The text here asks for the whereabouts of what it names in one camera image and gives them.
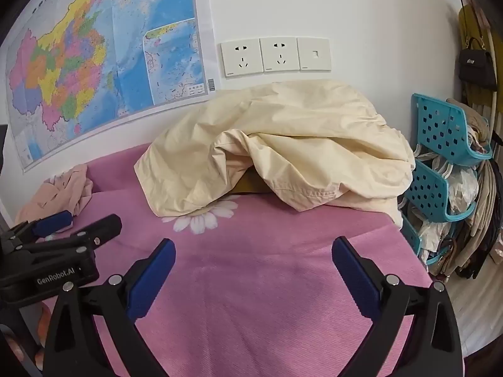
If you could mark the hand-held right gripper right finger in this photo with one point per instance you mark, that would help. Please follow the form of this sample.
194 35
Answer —
353 279

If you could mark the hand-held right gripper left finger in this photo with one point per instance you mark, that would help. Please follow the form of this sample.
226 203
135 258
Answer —
151 282

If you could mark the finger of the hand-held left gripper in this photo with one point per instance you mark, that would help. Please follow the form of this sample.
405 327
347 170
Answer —
53 222
104 227

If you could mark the cream jacket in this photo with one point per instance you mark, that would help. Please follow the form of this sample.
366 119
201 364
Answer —
294 137

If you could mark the pink jacket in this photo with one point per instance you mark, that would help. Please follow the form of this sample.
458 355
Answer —
59 192

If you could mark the pink floral bed sheet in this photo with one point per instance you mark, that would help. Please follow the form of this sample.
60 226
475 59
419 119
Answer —
243 282

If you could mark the white plastic bag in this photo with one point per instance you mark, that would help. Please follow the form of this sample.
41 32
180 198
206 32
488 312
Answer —
461 188

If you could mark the beige tote bag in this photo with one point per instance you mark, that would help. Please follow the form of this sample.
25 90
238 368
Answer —
481 212

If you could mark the teal plastic storage rack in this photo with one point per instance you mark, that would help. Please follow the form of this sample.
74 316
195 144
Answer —
436 125

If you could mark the black handbag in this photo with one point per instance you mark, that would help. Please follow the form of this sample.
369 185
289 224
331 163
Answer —
476 66

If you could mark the colourful wall map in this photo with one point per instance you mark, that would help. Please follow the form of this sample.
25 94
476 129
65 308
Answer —
98 47

